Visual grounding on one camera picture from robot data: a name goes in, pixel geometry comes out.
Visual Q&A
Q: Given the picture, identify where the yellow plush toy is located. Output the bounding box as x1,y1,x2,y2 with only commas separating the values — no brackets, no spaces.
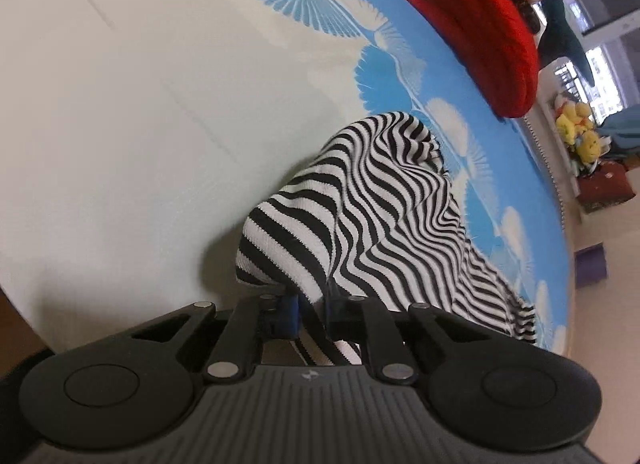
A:
555,102,596,145
574,130,604,163

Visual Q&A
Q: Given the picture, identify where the dark red storage box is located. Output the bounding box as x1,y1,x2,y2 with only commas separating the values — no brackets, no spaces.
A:
577,161,630,213

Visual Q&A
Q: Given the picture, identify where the blue shark plush toy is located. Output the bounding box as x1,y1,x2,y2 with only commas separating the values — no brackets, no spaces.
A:
520,0,597,87

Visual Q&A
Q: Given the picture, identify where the blue white patterned bed sheet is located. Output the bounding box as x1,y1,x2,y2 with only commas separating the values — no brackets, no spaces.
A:
0,0,574,361

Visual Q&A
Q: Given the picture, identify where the red knitted blanket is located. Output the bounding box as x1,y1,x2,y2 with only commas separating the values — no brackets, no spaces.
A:
387,0,541,119

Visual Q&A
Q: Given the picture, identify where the blue cloth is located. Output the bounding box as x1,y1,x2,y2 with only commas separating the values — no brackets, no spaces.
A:
597,104,640,157

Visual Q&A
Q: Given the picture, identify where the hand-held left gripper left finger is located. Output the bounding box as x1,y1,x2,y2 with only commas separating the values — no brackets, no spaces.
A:
127,294,301,386

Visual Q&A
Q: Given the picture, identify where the purple box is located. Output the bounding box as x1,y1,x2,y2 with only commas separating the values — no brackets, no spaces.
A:
575,246,609,289

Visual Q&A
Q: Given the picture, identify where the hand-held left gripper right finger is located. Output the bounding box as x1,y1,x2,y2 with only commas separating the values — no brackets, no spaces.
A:
323,295,495,386

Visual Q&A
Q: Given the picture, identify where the black white striped hoodie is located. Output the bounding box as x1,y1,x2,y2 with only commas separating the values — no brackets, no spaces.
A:
235,112,539,368

